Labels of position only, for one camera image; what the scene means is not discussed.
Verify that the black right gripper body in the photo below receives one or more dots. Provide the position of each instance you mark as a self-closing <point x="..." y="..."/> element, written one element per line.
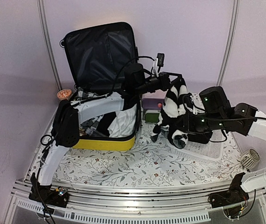
<point x="203" y="124"/>

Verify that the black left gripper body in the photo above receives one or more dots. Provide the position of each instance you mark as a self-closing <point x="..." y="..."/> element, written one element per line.
<point x="144" y="87"/>

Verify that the zebra striped cloth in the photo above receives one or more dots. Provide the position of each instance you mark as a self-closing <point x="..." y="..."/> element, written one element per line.
<point x="172" y="109"/>

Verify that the black garment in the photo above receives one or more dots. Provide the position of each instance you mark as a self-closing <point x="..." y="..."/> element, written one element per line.
<point x="202" y="138"/>

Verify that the white plastic basket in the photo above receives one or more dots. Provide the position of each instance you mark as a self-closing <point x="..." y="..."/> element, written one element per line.
<point x="205" y="153"/>

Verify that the yellow Pikachu suitcase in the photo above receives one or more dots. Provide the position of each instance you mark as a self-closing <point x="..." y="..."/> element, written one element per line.
<point x="96" y="54"/>

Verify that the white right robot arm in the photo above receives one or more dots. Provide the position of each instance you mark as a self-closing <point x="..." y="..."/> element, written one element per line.
<point x="254" y="178"/>

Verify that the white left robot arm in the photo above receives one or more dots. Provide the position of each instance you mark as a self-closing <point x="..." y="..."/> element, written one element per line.
<point x="65" y="132"/>

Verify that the pink purple drawer box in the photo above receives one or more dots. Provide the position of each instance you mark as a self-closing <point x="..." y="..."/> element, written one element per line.
<point x="152" y="103"/>

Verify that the green drawer box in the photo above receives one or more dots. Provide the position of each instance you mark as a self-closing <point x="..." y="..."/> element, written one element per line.
<point x="152" y="116"/>

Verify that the white garment in suitcase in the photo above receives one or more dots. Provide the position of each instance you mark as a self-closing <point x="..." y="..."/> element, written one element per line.
<point x="123" y="124"/>

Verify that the black white plaid cloth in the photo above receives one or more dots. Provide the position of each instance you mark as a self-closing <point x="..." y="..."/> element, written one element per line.
<point x="89" y="128"/>

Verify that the red patterned cup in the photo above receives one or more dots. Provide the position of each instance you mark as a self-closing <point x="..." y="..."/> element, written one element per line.
<point x="64" y="94"/>

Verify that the floral table mat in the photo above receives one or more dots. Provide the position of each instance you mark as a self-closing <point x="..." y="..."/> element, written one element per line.
<point x="152" y="164"/>

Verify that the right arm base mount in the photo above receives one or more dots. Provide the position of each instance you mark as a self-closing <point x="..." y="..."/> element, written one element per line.
<point x="234" y="194"/>

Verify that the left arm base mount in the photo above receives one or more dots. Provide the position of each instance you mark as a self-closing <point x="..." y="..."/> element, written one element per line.
<point x="49" y="196"/>

